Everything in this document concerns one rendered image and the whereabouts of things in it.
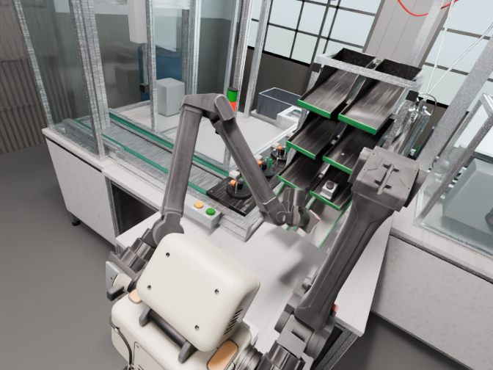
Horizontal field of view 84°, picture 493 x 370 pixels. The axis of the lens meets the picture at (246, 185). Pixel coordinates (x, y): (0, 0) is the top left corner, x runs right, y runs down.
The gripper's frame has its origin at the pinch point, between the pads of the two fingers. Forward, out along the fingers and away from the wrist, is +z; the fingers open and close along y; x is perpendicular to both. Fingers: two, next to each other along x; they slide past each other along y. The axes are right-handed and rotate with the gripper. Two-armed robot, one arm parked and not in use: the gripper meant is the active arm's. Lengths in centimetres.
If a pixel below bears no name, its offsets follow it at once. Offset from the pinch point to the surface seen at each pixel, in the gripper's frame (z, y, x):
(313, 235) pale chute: 12.3, -2.8, 7.1
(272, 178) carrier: 36, 39, 3
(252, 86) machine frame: 86, 126, -39
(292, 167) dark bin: 5.3, 20.3, -11.2
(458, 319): 101, -79, 10
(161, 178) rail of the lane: -6, 71, 32
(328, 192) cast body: 0.2, 0.4, -12.1
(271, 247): 14.0, 9.0, 25.0
